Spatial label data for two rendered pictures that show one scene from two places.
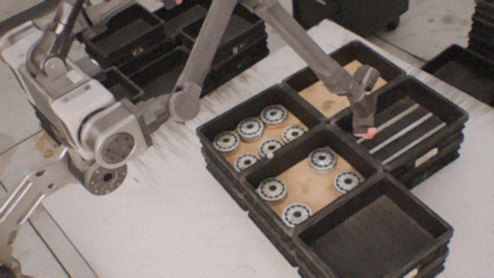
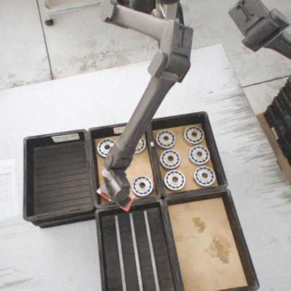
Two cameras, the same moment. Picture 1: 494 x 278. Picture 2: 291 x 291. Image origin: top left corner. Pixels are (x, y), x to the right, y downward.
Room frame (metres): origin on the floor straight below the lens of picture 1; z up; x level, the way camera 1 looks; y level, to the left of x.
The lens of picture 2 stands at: (1.53, -0.64, 2.25)
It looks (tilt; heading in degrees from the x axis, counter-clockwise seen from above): 66 degrees down; 109
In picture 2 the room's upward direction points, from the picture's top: 1 degrees counter-clockwise
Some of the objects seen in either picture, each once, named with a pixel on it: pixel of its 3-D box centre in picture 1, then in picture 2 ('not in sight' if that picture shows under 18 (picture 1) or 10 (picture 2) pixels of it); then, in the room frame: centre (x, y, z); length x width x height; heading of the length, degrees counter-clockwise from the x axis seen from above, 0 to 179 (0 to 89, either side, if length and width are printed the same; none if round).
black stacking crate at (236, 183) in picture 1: (261, 137); (184, 156); (1.54, -0.04, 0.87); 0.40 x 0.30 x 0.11; 118
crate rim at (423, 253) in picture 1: (371, 234); (58, 171); (1.01, -0.32, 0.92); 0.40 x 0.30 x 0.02; 118
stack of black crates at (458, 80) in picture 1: (464, 89); not in sight; (2.22, -1.14, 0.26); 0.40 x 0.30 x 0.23; 33
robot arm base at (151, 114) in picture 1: (147, 116); not in sight; (1.12, 0.25, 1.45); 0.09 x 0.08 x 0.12; 33
